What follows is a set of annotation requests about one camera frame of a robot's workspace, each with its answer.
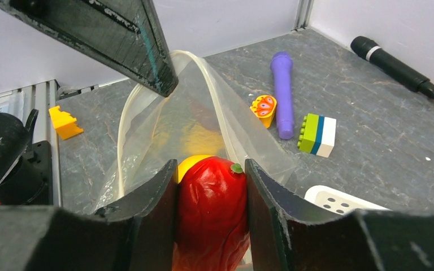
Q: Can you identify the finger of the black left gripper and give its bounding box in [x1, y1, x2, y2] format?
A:
[0, 0, 179, 97]

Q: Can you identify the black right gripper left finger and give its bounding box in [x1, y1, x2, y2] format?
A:
[0, 159, 177, 270]

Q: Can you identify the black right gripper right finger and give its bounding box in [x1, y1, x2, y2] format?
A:
[245, 159, 434, 270]

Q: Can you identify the yellow orange toy fruit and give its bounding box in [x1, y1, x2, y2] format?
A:
[177, 155, 211, 183]

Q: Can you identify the clear zip top bag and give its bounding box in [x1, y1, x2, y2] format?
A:
[90, 50, 296, 211]

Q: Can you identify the white perforated plastic basket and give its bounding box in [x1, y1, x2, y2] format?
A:
[304, 185, 388, 215]

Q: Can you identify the green blue white brick stack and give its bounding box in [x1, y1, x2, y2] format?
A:
[297, 113, 336, 158]

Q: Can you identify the yellow toy brick piece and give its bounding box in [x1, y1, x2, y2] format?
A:
[49, 106, 84, 140]

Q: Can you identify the yellow butterfly toy piece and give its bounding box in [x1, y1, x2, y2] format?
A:
[250, 95, 277, 128]

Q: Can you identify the purple toy microphone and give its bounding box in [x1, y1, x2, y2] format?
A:
[270, 51, 294, 140]

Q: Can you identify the black microphone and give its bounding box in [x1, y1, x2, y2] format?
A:
[350, 36, 434, 99]

